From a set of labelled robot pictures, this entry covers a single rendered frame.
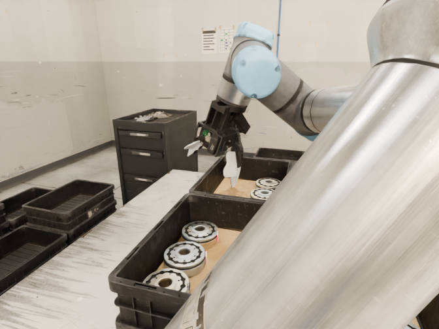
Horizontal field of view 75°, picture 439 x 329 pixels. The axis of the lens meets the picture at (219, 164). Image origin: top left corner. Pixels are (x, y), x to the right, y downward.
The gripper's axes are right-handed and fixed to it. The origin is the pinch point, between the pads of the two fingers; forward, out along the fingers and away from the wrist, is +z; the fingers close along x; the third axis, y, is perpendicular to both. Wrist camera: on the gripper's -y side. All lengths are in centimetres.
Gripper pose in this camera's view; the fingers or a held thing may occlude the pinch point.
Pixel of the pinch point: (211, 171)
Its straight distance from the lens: 74.5
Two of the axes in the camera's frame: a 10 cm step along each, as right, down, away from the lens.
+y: -5.6, 2.7, -7.8
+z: -3.1, 8.1, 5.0
